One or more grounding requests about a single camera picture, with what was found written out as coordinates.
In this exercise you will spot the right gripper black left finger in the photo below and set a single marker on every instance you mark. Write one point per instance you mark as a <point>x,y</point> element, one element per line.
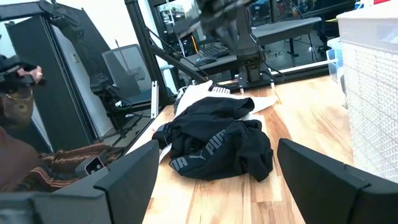
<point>124,193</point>

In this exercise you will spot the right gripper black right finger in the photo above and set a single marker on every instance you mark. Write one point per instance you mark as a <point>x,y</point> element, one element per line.
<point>335,196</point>

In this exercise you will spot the white cloth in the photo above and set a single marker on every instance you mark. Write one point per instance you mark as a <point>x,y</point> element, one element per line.
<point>199,93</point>

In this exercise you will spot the black Puma underwear grey print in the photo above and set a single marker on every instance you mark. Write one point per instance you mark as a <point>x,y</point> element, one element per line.
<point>217,161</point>

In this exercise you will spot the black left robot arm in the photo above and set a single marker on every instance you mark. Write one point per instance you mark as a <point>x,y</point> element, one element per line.
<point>248,59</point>

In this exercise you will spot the black keyboard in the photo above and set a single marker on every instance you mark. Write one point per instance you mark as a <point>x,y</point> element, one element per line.
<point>214,50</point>

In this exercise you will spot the grey handheld device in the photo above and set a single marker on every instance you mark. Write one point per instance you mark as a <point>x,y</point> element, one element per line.
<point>91,166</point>

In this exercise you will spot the black computer mouse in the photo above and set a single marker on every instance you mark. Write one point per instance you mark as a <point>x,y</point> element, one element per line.
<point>205,61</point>

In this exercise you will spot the grey standing desk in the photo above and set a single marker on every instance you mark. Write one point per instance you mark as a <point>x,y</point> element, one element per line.
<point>286,26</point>

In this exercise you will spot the white perforated laundry basket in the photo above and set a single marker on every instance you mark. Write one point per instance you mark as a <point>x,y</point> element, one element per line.
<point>373,109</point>

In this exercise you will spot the black mesh office chair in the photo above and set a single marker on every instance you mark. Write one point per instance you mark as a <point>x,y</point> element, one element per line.
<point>124,68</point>

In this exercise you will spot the person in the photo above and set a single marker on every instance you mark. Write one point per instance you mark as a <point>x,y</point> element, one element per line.
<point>18,155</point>

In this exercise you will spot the clear plastic storage bin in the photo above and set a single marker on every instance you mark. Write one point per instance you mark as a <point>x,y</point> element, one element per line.
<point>334,62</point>

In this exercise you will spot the black cabinet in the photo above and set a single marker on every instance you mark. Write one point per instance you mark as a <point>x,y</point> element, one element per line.
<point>46,93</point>

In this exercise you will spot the black diagonal frame brace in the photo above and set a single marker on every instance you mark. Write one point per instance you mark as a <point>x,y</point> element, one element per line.
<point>174,59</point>

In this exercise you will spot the black aluminium frame post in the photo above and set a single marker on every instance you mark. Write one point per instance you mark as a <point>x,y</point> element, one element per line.
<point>140,37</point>

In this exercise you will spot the silver aluminium bracket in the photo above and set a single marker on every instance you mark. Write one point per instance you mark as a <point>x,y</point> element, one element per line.
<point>155,99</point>

